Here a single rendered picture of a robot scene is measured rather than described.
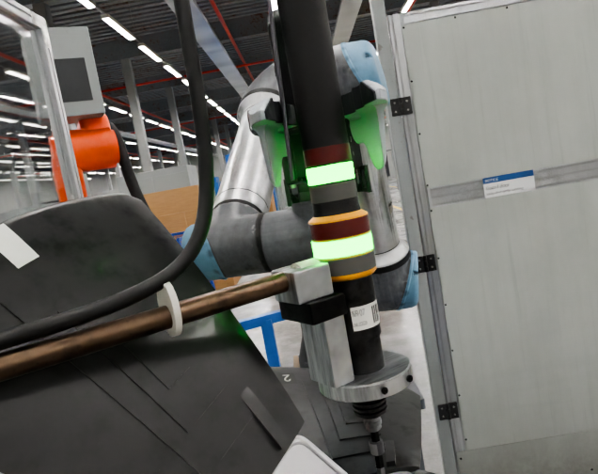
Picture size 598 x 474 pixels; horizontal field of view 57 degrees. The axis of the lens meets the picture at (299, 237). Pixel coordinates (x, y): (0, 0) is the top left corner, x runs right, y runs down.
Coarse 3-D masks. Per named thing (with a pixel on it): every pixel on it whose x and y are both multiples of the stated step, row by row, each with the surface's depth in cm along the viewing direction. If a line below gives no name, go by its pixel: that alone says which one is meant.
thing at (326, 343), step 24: (312, 288) 36; (288, 312) 38; (312, 312) 36; (336, 312) 37; (312, 336) 38; (336, 336) 38; (312, 360) 39; (336, 360) 38; (408, 360) 40; (336, 384) 38; (360, 384) 38; (384, 384) 37; (408, 384) 39
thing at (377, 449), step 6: (372, 438) 41; (378, 438) 41; (372, 444) 41; (378, 444) 41; (372, 450) 41; (378, 450) 41; (384, 450) 41; (378, 456) 41; (378, 462) 41; (378, 468) 41; (384, 468) 41
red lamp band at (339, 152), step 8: (344, 144) 38; (304, 152) 39; (312, 152) 38; (320, 152) 38; (328, 152) 37; (336, 152) 38; (344, 152) 38; (304, 160) 39; (312, 160) 38; (320, 160) 38; (328, 160) 37; (336, 160) 38; (344, 160) 38
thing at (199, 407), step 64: (0, 256) 33; (64, 256) 35; (128, 256) 38; (0, 320) 31; (0, 384) 29; (64, 384) 31; (128, 384) 32; (192, 384) 34; (256, 384) 36; (0, 448) 28; (64, 448) 29; (128, 448) 31; (192, 448) 32; (256, 448) 33
